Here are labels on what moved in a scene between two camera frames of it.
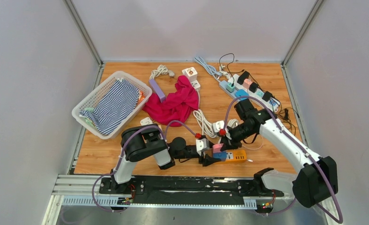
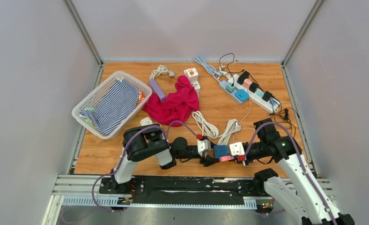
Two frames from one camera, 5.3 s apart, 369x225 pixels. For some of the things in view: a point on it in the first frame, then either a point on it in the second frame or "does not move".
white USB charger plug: x=145 y=121 does not move
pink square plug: x=217 y=148 -> x=226 y=158
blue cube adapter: x=221 y=155 does not move
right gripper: x=233 y=145 -> x=247 y=159
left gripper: x=208 y=160 does not move
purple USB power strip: x=161 y=94 does not move
